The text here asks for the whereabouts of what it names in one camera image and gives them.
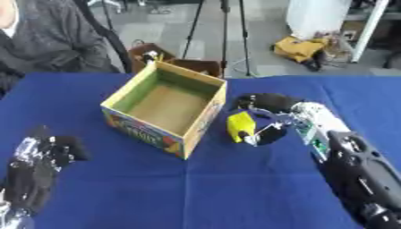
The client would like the yellow block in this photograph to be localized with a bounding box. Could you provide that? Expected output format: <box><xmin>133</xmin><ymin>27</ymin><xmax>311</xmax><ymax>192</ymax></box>
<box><xmin>226</xmin><ymin>111</ymin><xmax>257</xmax><ymax>144</ymax></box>

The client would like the white cabinet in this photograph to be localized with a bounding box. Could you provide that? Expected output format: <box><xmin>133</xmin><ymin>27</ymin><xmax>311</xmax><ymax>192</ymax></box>
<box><xmin>285</xmin><ymin>0</ymin><xmax>401</xmax><ymax>64</ymax></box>

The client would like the person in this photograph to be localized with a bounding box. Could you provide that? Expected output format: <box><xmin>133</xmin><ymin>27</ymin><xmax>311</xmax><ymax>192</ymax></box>
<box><xmin>0</xmin><ymin>0</ymin><xmax>123</xmax><ymax>99</ymax></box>

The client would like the open cardboard box green inside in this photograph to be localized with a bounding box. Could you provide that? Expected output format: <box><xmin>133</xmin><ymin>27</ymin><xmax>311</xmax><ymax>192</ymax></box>
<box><xmin>100</xmin><ymin>61</ymin><xmax>229</xmax><ymax>160</ymax></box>

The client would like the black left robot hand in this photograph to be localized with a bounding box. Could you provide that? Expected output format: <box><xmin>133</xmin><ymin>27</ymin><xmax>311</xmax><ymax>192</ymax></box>
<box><xmin>3</xmin><ymin>126</ymin><xmax>91</xmax><ymax>213</ymax></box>

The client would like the black tripod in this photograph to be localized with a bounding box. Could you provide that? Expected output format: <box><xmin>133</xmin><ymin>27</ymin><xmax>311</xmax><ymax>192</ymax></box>
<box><xmin>180</xmin><ymin>0</ymin><xmax>259</xmax><ymax>79</ymax></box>

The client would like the yellow bag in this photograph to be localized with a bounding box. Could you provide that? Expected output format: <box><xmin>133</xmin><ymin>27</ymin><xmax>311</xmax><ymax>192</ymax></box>
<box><xmin>270</xmin><ymin>35</ymin><xmax>332</xmax><ymax>72</ymax></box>

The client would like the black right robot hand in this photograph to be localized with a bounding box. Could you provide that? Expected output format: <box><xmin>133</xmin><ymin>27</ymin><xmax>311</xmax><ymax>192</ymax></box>
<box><xmin>230</xmin><ymin>92</ymin><xmax>306</xmax><ymax>147</ymax></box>

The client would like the brown cardboard box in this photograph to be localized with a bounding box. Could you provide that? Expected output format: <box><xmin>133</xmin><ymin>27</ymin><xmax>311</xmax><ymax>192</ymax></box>
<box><xmin>126</xmin><ymin>38</ymin><xmax>225</xmax><ymax>79</ymax></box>

